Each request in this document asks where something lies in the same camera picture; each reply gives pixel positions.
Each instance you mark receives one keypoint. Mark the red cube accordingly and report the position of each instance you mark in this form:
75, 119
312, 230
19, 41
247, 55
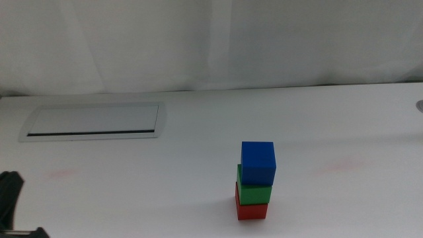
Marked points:
251, 211

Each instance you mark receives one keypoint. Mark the black left Piper arm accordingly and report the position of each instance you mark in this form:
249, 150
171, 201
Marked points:
10, 195

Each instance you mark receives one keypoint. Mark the blue cube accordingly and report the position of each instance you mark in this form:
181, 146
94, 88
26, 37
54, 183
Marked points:
258, 163

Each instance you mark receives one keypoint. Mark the green cube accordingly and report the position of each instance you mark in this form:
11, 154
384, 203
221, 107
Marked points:
254, 195

